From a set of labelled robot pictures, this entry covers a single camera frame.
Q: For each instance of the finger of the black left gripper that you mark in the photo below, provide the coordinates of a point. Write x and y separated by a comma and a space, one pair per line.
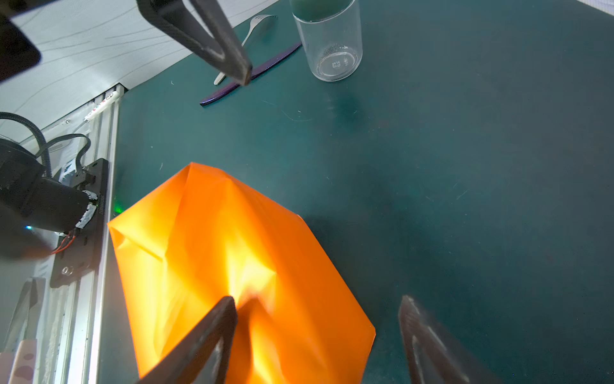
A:
210, 36

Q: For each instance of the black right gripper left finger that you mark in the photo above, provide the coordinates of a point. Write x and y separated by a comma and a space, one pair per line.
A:
203, 356

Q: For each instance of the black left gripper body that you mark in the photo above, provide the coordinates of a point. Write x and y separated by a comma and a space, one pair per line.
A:
18, 53

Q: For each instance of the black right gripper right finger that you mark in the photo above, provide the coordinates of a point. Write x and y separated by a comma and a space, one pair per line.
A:
433, 354

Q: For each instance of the orange wrapping paper sheet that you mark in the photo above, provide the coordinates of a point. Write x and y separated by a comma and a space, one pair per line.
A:
203, 235

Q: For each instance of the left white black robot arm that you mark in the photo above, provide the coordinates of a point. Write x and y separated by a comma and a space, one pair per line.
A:
31, 198

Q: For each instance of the silver metal fork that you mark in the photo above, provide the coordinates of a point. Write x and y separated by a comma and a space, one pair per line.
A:
253, 24

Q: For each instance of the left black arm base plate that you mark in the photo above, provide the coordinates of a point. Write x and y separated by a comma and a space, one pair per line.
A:
83, 250

